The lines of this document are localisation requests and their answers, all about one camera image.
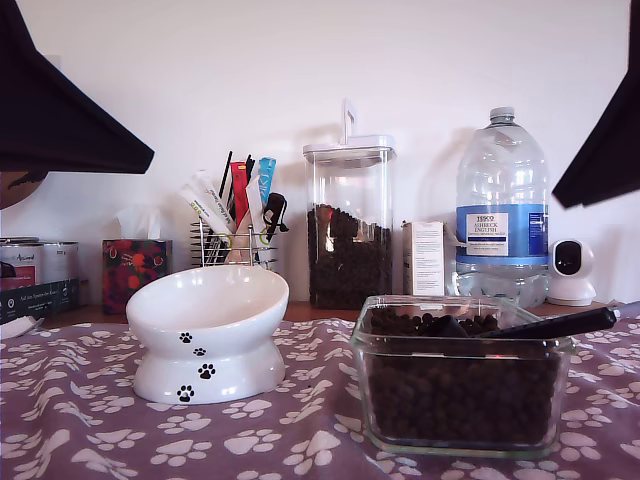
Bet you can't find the black plastic measuring spoon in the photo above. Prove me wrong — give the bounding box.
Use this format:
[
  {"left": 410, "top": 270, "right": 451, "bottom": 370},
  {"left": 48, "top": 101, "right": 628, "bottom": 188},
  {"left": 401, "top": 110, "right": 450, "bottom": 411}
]
[{"left": 419, "top": 306, "right": 621, "bottom": 341}]

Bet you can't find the white ceramic paw-print cat bowl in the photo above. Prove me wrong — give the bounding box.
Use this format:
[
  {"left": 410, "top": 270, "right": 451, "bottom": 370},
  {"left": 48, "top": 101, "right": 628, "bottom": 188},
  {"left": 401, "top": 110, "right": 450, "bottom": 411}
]
[{"left": 125, "top": 264, "right": 290, "bottom": 405}]

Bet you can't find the large clear blue-labelled water bottle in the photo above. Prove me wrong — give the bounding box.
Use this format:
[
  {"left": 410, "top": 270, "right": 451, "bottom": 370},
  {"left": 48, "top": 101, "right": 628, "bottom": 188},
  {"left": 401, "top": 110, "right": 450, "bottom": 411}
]
[{"left": 451, "top": 105, "right": 551, "bottom": 309}]

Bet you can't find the white paper tissue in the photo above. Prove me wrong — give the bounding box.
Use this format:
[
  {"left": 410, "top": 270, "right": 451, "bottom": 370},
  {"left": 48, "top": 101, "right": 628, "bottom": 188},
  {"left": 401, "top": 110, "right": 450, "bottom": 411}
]
[{"left": 114, "top": 204, "right": 163, "bottom": 241}]

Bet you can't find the plain white tin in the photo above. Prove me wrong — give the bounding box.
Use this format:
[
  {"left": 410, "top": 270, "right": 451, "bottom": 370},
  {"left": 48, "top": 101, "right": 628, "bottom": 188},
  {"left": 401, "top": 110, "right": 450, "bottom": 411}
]
[{"left": 42, "top": 241, "right": 80, "bottom": 282}]

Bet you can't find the white tin with red label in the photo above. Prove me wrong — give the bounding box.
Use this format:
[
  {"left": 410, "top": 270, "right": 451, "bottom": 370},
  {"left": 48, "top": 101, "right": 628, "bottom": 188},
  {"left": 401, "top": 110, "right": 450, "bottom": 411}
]
[{"left": 0, "top": 238, "right": 45, "bottom": 292}]

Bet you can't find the white sachet with green print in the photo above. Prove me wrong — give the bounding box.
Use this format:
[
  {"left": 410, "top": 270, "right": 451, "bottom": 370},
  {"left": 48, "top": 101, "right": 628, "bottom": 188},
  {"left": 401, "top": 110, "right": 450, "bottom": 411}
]
[{"left": 179, "top": 183, "right": 228, "bottom": 236}]

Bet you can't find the white sachet with dark text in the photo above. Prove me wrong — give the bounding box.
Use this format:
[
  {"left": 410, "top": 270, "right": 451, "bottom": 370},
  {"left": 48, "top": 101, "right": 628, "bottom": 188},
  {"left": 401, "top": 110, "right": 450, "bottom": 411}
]
[{"left": 191, "top": 169, "right": 235, "bottom": 234}]

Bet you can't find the floral red tissue box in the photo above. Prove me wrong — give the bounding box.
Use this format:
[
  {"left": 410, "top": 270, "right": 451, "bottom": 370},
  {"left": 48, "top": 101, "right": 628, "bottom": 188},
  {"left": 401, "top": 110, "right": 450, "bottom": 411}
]
[{"left": 102, "top": 238, "right": 174, "bottom": 316}]

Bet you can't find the dark green flat box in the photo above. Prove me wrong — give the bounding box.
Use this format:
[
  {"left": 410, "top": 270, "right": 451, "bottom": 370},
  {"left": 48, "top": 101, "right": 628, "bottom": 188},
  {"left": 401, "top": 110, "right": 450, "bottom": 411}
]
[{"left": 0, "top": 277, "right": 81, "bottom": 325}]

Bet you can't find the thin black stick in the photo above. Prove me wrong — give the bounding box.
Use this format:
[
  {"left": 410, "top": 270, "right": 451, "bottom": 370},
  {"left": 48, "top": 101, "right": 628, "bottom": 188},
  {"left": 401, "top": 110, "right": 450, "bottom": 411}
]
[{"left": 217, "top": 150, "right": 235, "bottom": 201}]

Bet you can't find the small white printed carton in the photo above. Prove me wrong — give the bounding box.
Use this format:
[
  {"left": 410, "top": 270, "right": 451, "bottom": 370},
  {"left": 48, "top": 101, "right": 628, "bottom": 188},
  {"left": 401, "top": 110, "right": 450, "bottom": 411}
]
[{"left": 401, "top": 220, "right": 446, "bottom": 297}]

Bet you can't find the red sachet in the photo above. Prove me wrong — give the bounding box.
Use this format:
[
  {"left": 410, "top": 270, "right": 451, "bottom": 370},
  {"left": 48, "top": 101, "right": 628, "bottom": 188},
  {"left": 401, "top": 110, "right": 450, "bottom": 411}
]
[{"left": 229, "top": 159, "right": 253, "bottom": 229}]

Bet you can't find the small white object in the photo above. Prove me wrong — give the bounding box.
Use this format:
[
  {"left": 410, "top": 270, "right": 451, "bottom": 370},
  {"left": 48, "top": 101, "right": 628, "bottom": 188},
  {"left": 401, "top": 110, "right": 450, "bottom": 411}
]
[{"left": 0, "top": 315, "right": 45, "bottom": 339}]

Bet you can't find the plain white sachet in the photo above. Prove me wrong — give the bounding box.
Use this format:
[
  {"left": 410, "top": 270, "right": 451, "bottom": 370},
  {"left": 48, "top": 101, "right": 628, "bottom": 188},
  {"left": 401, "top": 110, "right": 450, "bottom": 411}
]
[{"left": 244, "top": 174, "right": 265, "bottom": 236}]

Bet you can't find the blue sachet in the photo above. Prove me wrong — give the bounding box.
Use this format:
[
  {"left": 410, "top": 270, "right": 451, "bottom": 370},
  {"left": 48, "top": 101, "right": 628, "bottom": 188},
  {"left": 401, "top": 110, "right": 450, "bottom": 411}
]
[{"left": 256, "top": 157, "right": 278, "bottom": 211}]

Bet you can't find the black plastic clip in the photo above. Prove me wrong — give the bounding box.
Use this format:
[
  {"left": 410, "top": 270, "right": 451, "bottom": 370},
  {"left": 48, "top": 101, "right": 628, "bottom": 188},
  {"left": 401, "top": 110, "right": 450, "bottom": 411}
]
[{"left": 261, "top": 192, "right": 290, "bottom": 241}]

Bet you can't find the tall clear white-lidded storage jar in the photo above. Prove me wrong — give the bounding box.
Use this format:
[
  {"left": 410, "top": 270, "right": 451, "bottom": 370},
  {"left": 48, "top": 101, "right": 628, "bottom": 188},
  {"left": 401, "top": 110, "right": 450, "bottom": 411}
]
[{"left": 302, "top": 98, "right": 399, "bottom": 310}]

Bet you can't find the purple paw-print cloth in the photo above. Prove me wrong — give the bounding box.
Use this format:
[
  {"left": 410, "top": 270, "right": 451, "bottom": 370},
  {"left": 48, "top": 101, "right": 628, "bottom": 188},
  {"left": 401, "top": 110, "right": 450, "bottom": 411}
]
[{"left": 0, "top": 299, "right": 640, "bottom": 480}]

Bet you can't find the square clear glass container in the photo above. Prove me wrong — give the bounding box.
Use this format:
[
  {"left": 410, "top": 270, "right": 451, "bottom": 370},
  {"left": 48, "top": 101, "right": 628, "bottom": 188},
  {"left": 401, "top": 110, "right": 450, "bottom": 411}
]
[{"left": 348, "top": 294, "right": 577, "bottom": 459}]

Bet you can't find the small white round camera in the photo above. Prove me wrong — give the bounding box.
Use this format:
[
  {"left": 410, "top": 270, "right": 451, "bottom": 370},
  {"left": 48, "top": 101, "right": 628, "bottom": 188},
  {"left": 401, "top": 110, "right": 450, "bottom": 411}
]
[{"left": 546, "top": 238, "right": 599, "bottom": 307}]

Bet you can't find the chrome wire basket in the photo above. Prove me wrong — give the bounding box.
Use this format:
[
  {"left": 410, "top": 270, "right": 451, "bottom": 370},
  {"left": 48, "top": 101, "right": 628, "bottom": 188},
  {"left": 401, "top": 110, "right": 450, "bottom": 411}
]
[{"left": 189, "top": 219, "right": 278, "bottom": 271}]

